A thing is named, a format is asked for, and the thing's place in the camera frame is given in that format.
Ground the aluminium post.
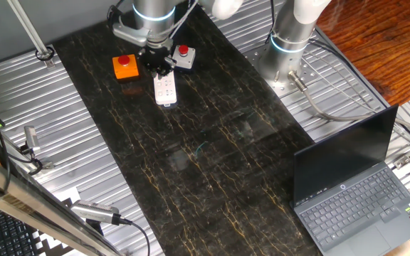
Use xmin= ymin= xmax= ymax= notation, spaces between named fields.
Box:
xmin=6 ymin=0 xmax=57 ymax=69

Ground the thick grey robot hose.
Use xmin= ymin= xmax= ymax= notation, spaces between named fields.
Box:
xmin=286 ymin=70 xmax=410 ymax=140

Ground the black white marker sheet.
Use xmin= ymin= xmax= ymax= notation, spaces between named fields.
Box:
xmin=30 ymin=186 xmax=89 ymax=256

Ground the black keyboard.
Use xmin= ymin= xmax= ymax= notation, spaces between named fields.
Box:
xmin=0 ymin=204 xmax=37 ymax=256

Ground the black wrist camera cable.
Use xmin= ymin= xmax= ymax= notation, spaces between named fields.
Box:
xmin=105 ymin=0 xmax=128 ymax=23

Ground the small silver camera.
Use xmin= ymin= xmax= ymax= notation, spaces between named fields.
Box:
xmin=23 ymin=125 xmax=42 ymax=152

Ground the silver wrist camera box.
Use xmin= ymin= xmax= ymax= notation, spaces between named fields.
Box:
xmin=112 ymin=22 xmax=151 ymax=48

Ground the dark grey laptop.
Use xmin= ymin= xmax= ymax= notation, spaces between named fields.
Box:
xmin=292 ymin=104 xmax=410 ymax=256

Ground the white four-socket power strip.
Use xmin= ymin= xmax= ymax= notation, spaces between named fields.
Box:
xmin=153 ymin=69 xmax=179 ymax=107

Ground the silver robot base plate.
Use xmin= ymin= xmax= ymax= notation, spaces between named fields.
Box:
xmin=242 ymin=24 xmax=320 ymax=99

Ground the thin grey gripper cable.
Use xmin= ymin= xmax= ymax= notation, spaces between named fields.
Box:
xmin=168 ymin=0 xmax=199 ymax=40

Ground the large silver camera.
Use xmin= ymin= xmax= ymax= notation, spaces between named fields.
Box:
xmin=70 ymin=199 xmax=133 ymax=227

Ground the grey box red button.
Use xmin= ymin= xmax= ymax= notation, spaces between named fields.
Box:
xmin=171 ymin=43 xmax=196 ymax=70

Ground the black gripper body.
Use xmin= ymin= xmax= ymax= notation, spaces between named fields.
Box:
xmin=139 ymin=43 xmax=176 ymax=71

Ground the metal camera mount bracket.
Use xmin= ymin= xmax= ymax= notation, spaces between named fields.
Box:
xmin=7 ymin=142 xmax=55 ymax=176

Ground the aluminium frame beam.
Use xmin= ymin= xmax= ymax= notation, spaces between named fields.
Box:
xmin=0 ymin=144 xmax=125 ymax=256

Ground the orange box red button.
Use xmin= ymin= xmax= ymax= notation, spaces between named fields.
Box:
xmin=111 ymin=53 xmax=141 ymax=81

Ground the black marble pattern mat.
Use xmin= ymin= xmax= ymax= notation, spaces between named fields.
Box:
xmin=53 ymin=5 xmax=323 ymax=256

